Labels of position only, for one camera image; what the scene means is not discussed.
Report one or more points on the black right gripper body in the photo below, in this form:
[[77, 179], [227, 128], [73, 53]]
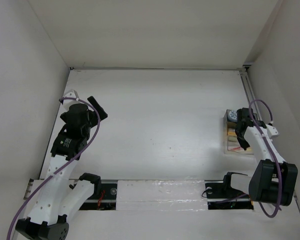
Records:
[[238, 134]]

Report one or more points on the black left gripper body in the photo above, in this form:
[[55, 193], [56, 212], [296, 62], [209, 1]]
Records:
[[93, 122]]

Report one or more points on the orange thin pen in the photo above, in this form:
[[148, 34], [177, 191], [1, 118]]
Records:
[[235, 149]]

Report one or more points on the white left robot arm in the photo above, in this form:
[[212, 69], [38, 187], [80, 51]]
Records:
[[46, 213]]

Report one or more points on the clear plastic container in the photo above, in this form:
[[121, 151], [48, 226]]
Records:
[[233, 147]]

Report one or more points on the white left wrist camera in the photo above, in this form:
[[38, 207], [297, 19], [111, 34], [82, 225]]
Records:
[[69, 99]]

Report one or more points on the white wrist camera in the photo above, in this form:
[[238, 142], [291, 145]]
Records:
[[69, 99], [272, 132]]

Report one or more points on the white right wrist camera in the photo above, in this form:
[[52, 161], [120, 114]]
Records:
[[272, 132]]

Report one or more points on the aluminium side rail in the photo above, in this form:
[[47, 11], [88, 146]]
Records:
[[252, 100]]

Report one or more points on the aluminium front rail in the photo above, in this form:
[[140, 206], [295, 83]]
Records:
[[161, 195]]

